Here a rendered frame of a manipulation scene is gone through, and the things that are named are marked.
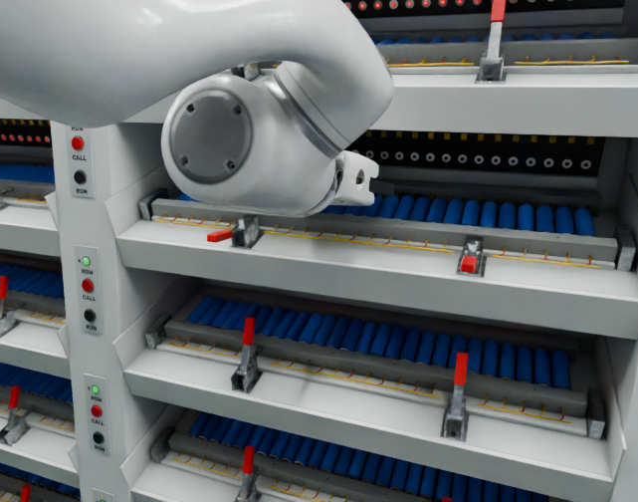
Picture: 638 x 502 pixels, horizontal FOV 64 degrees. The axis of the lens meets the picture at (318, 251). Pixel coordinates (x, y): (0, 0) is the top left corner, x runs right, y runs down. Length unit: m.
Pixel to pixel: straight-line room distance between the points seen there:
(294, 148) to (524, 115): 0.26
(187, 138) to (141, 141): 0.41
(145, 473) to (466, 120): 0.67
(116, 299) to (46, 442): 0.34
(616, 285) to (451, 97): 0.24
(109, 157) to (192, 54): 0.45
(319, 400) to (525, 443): 0.24
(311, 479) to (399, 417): 0.20
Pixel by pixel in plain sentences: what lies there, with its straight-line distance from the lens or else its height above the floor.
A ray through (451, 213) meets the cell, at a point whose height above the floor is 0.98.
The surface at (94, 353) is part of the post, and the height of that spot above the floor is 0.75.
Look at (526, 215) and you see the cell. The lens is 0.63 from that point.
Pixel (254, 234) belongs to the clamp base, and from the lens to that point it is 0.63.
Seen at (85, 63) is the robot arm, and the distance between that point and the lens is 0.26.
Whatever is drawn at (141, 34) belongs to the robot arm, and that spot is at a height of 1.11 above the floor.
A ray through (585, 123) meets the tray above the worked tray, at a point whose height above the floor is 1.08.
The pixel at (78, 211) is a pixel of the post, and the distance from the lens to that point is 0.75.
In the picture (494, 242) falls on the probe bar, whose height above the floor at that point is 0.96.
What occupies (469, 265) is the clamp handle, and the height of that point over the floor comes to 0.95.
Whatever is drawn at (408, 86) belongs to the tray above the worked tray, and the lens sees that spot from 0.54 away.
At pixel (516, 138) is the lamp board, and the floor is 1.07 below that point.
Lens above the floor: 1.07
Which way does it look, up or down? 13 degrees down
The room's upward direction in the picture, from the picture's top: 2 degrees clockwise
